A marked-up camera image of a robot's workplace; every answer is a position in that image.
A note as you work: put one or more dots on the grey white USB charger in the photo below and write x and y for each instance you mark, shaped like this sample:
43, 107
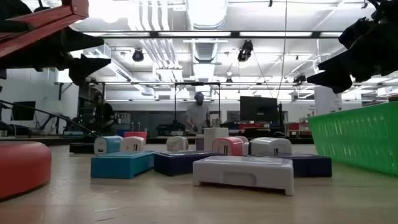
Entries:
269, 145

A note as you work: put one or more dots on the green plastic basket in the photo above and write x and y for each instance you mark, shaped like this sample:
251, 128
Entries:
357, 140

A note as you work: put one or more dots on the silver ventilation duct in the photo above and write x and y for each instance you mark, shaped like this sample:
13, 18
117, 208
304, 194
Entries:
206, 14

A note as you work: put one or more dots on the white square pillar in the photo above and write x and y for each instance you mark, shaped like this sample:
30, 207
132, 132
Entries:
326, 101

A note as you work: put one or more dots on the teal plastic box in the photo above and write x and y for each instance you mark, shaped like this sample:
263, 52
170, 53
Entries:
118, 166

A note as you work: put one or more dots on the navy plastic box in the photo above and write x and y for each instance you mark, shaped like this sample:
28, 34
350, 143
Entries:
174, 163
311, 166

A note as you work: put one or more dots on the white plastic box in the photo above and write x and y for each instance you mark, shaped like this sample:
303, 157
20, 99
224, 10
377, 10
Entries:
242, 175

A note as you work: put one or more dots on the pink white USB charger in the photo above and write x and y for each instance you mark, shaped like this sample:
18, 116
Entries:
135, 134

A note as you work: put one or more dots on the blue white USB charger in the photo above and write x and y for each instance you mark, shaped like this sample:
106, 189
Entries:
112, 143

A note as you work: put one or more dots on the red desk lamp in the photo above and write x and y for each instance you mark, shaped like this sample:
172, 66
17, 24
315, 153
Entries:
21, 168

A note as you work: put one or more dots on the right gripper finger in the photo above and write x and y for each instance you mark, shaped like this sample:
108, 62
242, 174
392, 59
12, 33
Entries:
334, 81
340, 63

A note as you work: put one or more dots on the red storage bins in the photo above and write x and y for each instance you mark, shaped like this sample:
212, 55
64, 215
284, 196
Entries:
293, 126

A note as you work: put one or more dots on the black monitor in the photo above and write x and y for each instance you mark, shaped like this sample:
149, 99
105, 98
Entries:
23, 110
258, 109

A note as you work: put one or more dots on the person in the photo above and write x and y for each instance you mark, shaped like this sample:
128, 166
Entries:
104, 115
197, 115

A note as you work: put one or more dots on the red white USB charger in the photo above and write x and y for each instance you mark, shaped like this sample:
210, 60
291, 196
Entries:
230, 146

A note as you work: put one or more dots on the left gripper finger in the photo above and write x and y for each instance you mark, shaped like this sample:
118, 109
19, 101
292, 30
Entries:
79, 40
87, 67

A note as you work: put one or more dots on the black hanging spotlight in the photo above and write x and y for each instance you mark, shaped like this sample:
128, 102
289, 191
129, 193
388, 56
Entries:
300, 78
137, 55
245, 49

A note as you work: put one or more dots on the overhead beam with light strips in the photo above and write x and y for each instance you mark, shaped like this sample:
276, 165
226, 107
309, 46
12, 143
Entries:
234, 34

